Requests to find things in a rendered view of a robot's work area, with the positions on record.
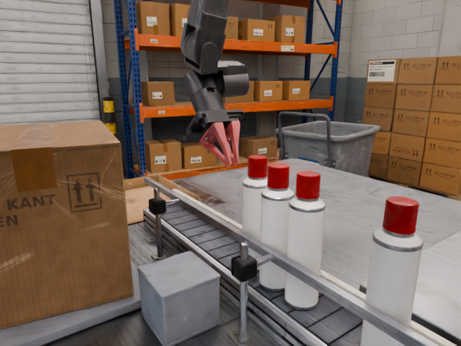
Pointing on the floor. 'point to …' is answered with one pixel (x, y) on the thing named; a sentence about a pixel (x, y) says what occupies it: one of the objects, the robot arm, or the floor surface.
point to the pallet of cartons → (416, 123)
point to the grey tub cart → (328, 143)
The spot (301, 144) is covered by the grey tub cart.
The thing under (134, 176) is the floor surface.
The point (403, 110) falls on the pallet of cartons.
